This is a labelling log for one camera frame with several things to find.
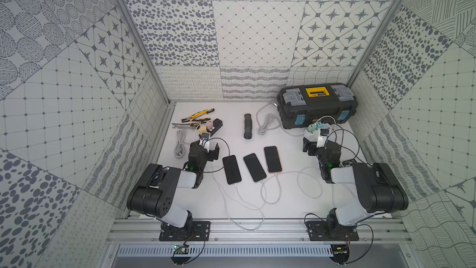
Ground pink case phone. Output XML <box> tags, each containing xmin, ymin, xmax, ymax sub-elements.
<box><xmin>264</xmin><ymin>146</ymin><xmax>282</xmax><ymax>173</ymax></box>

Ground white charging cable pink phone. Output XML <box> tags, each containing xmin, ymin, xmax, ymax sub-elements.
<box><xmin>275</xmin><ymin>166</ymin><xmax>324</xmax><ymax>200</ymax></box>

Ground grey-green case phone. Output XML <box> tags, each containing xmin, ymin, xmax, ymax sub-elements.
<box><xmin>244</xmin><ymin>153</ymin><xmax>267</xmax><ymax>182</ymax></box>

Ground white charging cable blue phone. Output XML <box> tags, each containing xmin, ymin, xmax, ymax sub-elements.
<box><xmin>213</xmin><ymin>178</ymin><xmax>267</xmax><ymax>232</ymax></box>

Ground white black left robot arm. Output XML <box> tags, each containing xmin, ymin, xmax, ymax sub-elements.
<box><xmin>126</xmin><ymin>140</ymin><xmax>219</xmax><ymax>238</ymax></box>

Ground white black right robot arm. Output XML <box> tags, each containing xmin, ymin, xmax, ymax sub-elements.
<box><xmin>302</xmin><ymin>138</ymin><xmax>409</xmax><ymax>238</ymax></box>

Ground green charger plugs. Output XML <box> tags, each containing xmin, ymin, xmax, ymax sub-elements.
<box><xmin>306</xmin><ymin>120</ymin><xmax>330</xmax><ymax>133</ymax></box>

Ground white power strip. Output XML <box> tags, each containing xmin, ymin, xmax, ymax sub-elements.
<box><xmin>304</xmin><ymin>122</ymin><xmax>334</xmax><ymax>138</ymax></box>

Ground black yellow toolbox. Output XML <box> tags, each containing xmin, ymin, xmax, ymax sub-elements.
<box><xmin>276</xmin><ymin>83</ymin><xmax>358</xmax><ymax>129</ymax></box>

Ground yellow black pliers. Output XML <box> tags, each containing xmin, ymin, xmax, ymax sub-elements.
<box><xmin>181</xmin><ymin>108</ymin><xmax>215</xmax><ymax>123</ymax></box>

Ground silver wrench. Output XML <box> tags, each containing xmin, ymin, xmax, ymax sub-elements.
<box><xmin>171</xmin><ymin>122</ymin><xmax>200</xmax><ymax>129</ymax></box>

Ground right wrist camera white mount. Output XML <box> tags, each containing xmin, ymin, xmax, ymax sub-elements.
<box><xmin>314</xmin><ymin>127</ymin><xmax>332</xmax><ymax>148</ymax></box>

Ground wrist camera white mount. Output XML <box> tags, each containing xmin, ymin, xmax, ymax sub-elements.
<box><xmin>314</xmin><ymin>127</ymin><xmax>332</xmax><ymax>148</ymax></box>
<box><xmin>198</xmin><ymin>126</ymin><xmax>211</xmax><ymax>151</ymax></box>

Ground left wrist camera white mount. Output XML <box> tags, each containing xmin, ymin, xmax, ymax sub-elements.
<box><xmin>198</xmin><ymin>126</ymin><xmax>211</xmax><ymax>151</ymax></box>

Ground grey coiled cable left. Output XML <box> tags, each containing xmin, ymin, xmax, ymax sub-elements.
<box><xmin>174</xmin><ymin>129</ymin><xmax>188</xmax><ymax>160</ymax></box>

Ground coiled grey power cable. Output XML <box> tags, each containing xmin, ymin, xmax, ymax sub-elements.
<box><xmin>255</xmin><ymin>103</ymin><xmax>298</xmax><ymax>137</ymax></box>

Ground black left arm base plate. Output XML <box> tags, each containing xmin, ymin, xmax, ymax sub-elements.
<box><xmin>159</xmin><ymin>220</ymin><xmax>211</xmax><ymax>242</ymax></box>

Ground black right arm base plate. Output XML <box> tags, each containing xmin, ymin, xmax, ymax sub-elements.
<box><xmin>305</xmin><ymin>220</ymin><xmax>359</xmax><ymax>241</ymax></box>

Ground aluminium front rail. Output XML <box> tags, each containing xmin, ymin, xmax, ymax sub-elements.
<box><xmin>106</xmin><ymin>217</ymin><xmax>412</xmax><ymax>244</ymax></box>

